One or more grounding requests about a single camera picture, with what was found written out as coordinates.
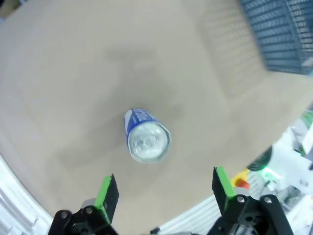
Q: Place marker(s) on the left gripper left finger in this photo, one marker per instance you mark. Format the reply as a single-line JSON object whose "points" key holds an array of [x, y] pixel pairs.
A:
{"points": [[105, 200]]}

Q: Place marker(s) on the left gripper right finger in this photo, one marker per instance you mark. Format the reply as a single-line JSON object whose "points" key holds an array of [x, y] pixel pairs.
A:
{"points": [[225, 193]]}

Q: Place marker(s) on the blue pocari sweat can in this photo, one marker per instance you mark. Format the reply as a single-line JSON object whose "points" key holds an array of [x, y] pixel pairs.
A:
{"points": [[149, 142]]}

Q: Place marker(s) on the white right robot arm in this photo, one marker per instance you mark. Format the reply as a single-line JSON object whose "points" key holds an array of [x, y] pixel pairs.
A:
{"points": [[286, 161]]}

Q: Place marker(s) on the yellow red emergency stop button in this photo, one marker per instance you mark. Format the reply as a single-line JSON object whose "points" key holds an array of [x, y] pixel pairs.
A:
{"points": [[240, 182]]}

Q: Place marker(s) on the large grey plastic basket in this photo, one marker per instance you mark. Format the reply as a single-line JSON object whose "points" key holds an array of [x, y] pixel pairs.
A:
{"points": [[276, 36]]}

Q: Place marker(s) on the white ribbed frame panel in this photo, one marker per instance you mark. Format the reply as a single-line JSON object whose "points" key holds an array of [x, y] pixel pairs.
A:
{"points": [[14, 208], [190, 218]]}

